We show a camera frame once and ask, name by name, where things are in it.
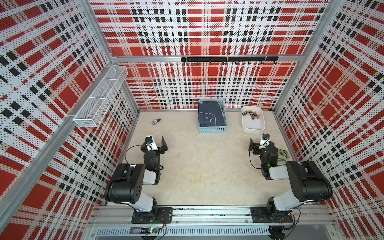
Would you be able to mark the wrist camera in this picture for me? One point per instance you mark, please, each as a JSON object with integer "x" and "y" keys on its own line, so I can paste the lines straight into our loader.
{"x": 150, "y": 144}
{"x": 265, "y": 140}

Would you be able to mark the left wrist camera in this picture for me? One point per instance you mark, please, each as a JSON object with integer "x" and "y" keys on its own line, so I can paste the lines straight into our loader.
{"x": 150, "y": 144}

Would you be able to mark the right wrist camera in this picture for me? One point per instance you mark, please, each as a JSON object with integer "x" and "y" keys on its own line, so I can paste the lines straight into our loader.
{"x": 265, "y": 140}

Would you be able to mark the white wire mesh shelf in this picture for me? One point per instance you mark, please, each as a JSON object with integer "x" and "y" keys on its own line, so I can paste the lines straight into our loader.
{"x": 96, "y": 106}

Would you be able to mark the white plastic storage tray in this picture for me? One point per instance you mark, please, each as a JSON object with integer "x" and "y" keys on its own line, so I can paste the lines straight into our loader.
{"x": 253, "y": 121}

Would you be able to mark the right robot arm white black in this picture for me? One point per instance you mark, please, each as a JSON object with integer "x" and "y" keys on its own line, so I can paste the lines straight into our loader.
{"x": 307, "y": 182}

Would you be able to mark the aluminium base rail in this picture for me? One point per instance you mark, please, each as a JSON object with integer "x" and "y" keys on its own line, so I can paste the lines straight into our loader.
{"x": 313, "y": 222}

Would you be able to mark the light blue perforated basket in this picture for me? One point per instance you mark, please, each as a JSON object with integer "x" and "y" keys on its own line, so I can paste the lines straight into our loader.
{"x": 214, "y": 129}

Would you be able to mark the small toy figure keychain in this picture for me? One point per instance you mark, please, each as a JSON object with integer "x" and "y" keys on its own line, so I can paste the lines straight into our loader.
{"x": 156, "y": 121}

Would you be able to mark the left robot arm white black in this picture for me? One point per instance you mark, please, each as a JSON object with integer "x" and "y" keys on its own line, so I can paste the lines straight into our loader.
{"x": 126, "y": 185}

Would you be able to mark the black hook rail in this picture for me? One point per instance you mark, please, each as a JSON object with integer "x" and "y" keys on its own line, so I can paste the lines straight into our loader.
{"x": 260, "y": 59}

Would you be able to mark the folded dark blue garment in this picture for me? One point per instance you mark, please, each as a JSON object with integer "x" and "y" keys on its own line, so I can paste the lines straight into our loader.
{"x": 210, "y": 114}

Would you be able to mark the green circuit board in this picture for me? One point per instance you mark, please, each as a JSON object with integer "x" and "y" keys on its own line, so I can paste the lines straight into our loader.
{"x": 149, "y": 231}

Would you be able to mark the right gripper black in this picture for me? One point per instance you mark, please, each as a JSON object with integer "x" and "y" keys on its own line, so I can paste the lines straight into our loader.
{"x": 261, "y": 150}

